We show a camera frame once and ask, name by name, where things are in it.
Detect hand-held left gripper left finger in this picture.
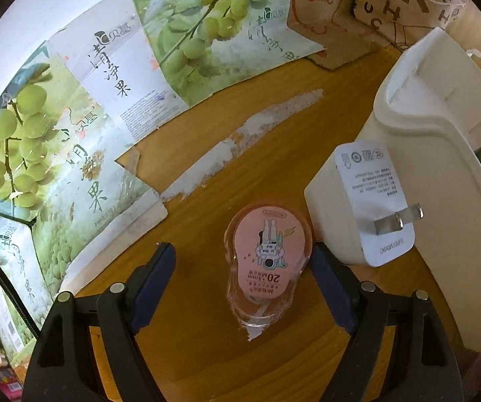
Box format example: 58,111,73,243
22,242,177,402

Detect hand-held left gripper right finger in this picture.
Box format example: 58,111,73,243
311,242,464,402

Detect pink correction tape dispenser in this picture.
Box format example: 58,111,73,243
224,203,312,341

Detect white plastic storage bin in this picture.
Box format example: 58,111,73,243
358,27,481,358

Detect grape-printed cardboard sheet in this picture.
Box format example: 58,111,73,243
0,0,329,344

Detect brown red-printed cardboard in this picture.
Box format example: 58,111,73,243
286,0,385,70

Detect patterned paper bag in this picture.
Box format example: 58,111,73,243
353,0,471,47

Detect white wall charger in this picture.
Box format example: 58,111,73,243
304,140,425,268

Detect black cable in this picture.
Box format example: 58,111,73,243
0,205,40,336

